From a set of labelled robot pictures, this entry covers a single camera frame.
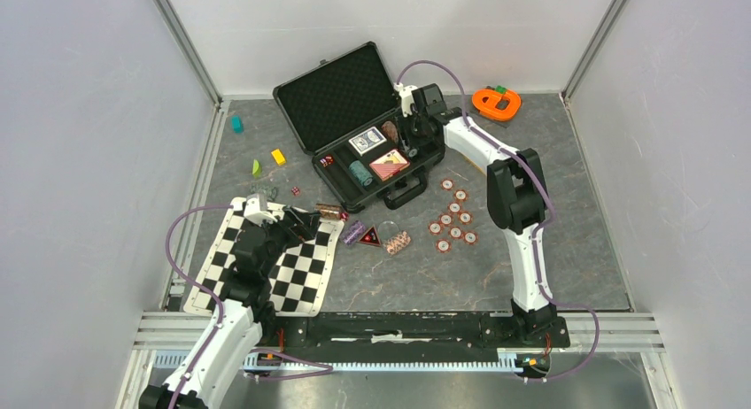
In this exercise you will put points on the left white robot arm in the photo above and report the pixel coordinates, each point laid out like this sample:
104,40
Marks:
242,308

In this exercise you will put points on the brown 100 chip roll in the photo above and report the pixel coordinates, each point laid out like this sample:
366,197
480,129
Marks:
329,211

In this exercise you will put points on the black white chessboard mat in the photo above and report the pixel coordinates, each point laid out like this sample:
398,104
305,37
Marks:
298,279

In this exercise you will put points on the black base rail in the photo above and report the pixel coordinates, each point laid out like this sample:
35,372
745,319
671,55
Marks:
295,347

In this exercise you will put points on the blue playing card deck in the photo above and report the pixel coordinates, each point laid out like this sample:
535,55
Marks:
367,140

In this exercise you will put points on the black poker carrying case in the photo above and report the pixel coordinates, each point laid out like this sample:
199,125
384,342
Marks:
338,99

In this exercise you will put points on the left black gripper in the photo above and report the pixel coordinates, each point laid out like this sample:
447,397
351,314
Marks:
299,223

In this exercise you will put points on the red dice in case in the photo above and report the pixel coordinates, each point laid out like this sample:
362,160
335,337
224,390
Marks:
327,160

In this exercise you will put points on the purple poker chip roll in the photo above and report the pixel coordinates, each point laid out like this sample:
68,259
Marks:
353,233

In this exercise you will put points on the green blue chip roll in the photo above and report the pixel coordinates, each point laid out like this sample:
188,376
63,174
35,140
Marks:
269,191

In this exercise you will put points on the green half-round block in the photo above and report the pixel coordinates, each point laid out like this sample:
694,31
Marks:
256,168

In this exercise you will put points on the brown poker chip roll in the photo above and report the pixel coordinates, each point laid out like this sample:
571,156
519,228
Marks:
391,131

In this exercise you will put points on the yellow toy block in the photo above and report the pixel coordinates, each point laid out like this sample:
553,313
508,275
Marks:
278,157

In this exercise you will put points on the pink brown chip roll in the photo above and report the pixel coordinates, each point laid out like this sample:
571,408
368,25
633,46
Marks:
397,243

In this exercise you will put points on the teal poker chip roll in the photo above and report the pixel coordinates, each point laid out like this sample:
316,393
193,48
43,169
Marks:
361,173

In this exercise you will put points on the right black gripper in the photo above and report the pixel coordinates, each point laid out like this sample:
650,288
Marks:
406,139

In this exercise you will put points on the orange toy track piece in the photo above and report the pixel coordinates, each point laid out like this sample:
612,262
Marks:
499,103

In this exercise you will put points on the clear round disc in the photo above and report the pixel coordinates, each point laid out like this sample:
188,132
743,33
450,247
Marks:
387,230

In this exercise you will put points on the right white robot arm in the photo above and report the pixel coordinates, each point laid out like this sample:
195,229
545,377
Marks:
516,201

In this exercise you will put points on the red playing card deck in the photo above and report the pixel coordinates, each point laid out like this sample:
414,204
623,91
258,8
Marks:
389,164

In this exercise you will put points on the teal toy block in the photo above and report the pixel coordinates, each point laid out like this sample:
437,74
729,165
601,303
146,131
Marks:
236,124

